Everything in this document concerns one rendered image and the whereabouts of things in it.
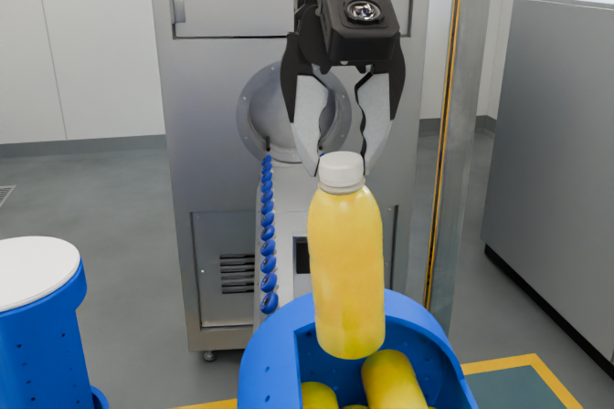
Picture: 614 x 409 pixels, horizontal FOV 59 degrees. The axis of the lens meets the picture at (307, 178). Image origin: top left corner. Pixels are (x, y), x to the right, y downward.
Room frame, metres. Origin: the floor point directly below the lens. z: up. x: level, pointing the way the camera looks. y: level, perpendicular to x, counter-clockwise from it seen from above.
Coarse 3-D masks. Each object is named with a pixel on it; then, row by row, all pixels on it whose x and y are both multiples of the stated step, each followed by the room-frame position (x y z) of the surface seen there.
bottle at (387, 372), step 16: (384, 352) 0.55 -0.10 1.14; (400, 352) 0.56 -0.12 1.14; (368, 368) 0.54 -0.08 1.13; (384, 368) 0.53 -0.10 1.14; (400, 368) 0.53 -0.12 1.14; (368, 384) 0.52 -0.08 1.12; (384, 384) 0.50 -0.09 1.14; (400, 384) 0.50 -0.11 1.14; (416, 384) 0.51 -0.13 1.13; (368, 400) 0.50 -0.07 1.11; (384, 400) 0.48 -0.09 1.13; (400, 400) 0.47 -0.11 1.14; (416, 400) 0.47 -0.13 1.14
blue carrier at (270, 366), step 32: (288, 320) 0.52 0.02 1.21; (416, 320) 0.52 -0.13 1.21; (256, 352) 0.51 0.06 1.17; (288, 352) 0.47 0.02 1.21; (320, 352) 0.56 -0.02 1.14; (416, 352) 0.57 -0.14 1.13; (448, 352) 0.52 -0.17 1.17; (256, 384) 0.46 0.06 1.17; (288, 384) 0.42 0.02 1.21; (352, 384) 0.56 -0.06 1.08; (448, 384) 0.56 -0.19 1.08
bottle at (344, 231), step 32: (320, 192) 0.43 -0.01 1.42; (352, 192) 0.41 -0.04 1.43; (320, 224) 0.41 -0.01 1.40; (352, 224) 0.40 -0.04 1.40; (320, 256) 0.41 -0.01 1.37; (352, 256) 0.40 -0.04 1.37; (320, 288) 0.41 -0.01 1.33; (352, 288) 0.40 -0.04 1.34; (384, 288) 0.43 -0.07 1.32; (320, 320) 0.42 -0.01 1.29; (352, 320) 0.40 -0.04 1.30; (384, 320) 0.43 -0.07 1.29; (352, 352) 0.40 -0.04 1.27
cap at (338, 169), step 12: (324, 156) 0.44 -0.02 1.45; (336, 156) 0.44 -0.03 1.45; (348, 156) 0.44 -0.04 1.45; (360, 156) 0.43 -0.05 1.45; (324, 168) 0.42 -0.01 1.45; (336, 168) 0.41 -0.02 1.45; (348, 168) 0.41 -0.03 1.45; (360, 168) 0.42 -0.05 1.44; (324, 180) 0.42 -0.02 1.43; (336, 180) 0.41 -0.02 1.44; (348, 180) 0.41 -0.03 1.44; (360, 180) 0.42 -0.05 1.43
